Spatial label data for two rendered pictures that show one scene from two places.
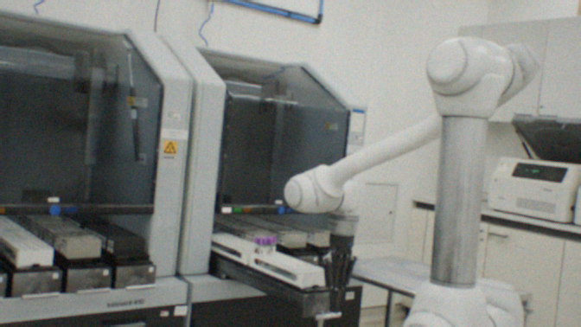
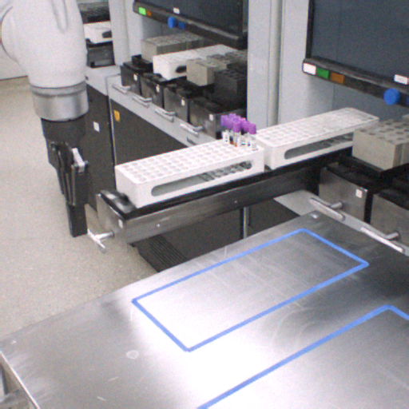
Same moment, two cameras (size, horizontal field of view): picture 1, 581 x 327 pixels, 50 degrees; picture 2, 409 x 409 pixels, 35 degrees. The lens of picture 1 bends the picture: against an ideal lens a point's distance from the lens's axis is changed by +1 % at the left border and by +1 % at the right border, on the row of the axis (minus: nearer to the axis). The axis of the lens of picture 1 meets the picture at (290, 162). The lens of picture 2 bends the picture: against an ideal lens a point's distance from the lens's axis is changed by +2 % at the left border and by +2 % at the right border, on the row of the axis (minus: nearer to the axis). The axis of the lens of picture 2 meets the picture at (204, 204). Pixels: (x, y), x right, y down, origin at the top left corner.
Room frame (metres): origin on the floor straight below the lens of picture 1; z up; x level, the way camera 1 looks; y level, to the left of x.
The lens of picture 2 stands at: (2.20, -1.20, 1.37)
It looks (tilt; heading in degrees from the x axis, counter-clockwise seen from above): 27 degrees down; 97
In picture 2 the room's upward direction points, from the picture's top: 1 degrees counter-clockwise
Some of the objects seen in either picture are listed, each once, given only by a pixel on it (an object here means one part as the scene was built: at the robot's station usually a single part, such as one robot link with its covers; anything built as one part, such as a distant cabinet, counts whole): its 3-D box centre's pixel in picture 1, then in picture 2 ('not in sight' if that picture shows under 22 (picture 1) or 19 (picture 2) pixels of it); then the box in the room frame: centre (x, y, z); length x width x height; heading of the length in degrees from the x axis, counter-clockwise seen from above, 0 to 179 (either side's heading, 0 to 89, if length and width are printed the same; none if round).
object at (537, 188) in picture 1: (555, 168); not in sight; (4.08, -1.72, 1.22); 0.62 x 0.56 x 0.64; 126
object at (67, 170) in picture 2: (341, 271); (73, 176); (1.84, -0.18, 0.89); 0.04 x 0.01 x 0.11; 38
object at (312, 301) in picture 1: (261, 276); (246, 180); (2.14, 0.06, 0.78); 0.73 x 0.14 x 0.09; 38
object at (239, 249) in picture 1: (235, 249); (312, 139); (2.28, 0.17, 0.83); 0.30 x 0.10 x 0.06; 38
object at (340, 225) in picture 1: (343, 224); (60, 98); (1.83, -0.17, 1.03); 0.09 x 0.09 x 0.06
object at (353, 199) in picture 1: (344, 188); (46, 30); (1.82, -0.17, 1.14); 0.13 x 0.11 x 0.16; 136
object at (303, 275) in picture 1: (286, 270); (192, 172); (2.03, -0.02, 0.83); 0.30 x 0.10 x 0.06; 38
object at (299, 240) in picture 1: (294, 240); not in sight; (2.49, -0.05, 0.85); 0.12 x 0.02 x 0.06; 127
